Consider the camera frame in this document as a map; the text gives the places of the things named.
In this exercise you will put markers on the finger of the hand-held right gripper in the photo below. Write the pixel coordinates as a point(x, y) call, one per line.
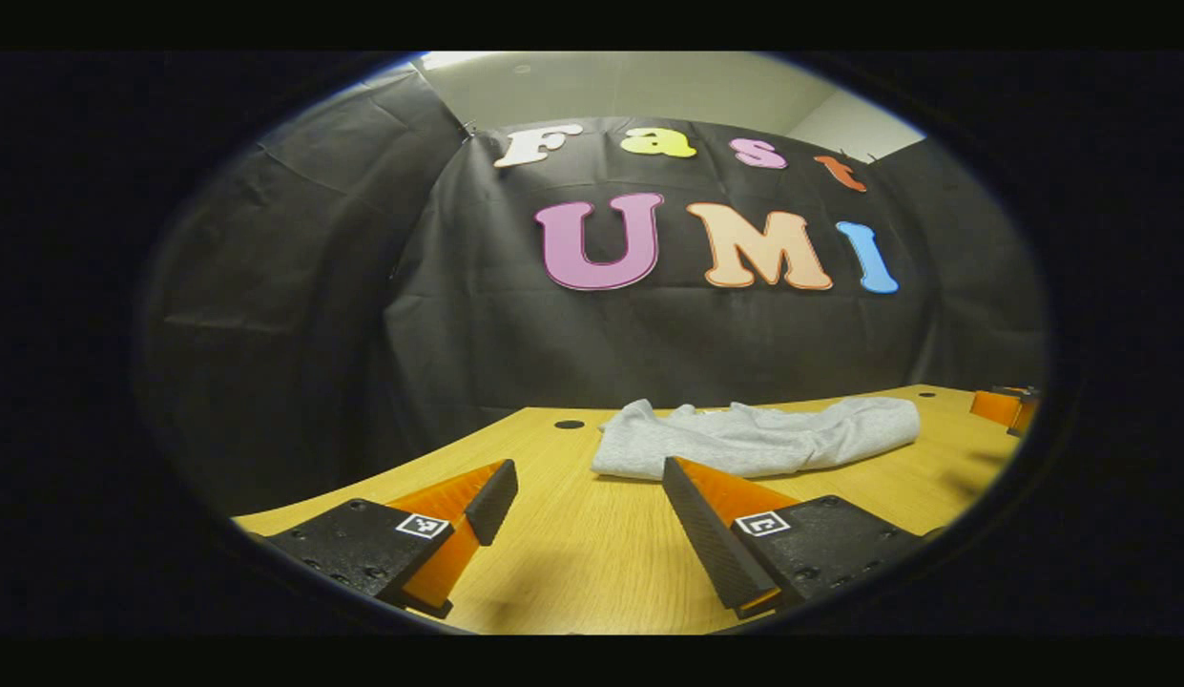
point(1026, 410)
point(994, 407)

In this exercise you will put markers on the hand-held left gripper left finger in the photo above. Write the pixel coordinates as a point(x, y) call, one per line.
point(491, 500)

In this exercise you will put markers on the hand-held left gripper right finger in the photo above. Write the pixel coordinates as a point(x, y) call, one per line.
point(706, 544)

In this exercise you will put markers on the grey sweatshirt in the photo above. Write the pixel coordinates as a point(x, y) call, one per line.
point(744, 439)

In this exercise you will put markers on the black backdrop cloth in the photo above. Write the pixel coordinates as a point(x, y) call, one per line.
point(649, 334)

